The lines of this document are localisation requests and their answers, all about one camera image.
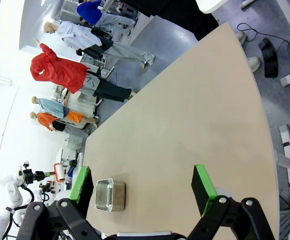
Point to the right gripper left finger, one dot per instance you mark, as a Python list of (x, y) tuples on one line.
[(81, 187)]

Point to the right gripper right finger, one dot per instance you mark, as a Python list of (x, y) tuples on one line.
[(202, 192)]

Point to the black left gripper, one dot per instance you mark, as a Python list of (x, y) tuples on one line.
[(30, 176)]

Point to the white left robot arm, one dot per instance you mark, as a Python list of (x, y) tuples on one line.
[(12, 195)]

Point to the rectangular metal tin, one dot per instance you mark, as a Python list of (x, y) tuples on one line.
[(117, 197)]

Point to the mannequin in orange shirt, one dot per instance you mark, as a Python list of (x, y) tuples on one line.
[(46, 119)]

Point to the mannequin in light blue shirt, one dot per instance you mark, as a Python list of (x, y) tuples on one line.
[(51, 106)]

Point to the mannequin in red jacket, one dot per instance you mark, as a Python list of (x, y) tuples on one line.
[(60, 72)]

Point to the white sneaker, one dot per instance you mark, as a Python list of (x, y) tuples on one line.
[(253, 63), (241, 37)]

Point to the mannequin in white shirt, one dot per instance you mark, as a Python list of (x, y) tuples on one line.
[(85, 37)]

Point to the black foot pedal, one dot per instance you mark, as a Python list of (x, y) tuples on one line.
[(268, 58)]

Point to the person in blue jacket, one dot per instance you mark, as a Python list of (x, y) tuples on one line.
[(92, 12)]

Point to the person in black t-shirt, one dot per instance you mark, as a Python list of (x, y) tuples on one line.
[(185, 15)]

